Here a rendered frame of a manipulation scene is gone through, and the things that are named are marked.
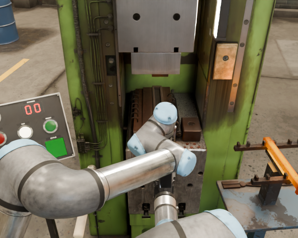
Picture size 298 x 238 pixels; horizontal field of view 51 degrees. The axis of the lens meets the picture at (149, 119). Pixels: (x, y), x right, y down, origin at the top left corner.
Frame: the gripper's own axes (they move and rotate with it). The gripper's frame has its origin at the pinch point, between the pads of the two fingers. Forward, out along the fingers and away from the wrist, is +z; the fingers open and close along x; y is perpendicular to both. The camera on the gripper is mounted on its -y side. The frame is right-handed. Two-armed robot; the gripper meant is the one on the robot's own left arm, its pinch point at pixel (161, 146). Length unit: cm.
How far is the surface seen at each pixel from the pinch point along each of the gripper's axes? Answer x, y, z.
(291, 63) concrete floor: 208, -228, 245
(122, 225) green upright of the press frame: -22, 18, 92
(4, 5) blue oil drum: -228, -336, 236
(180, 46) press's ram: 7.4, -31.8, -25.9
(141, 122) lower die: -8.6, -18.2, 13.7
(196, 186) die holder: 19.1, 8.6, 33.8
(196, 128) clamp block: 17.4, -13.5, 11.1
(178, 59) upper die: 7.0, -29.1, -21.1
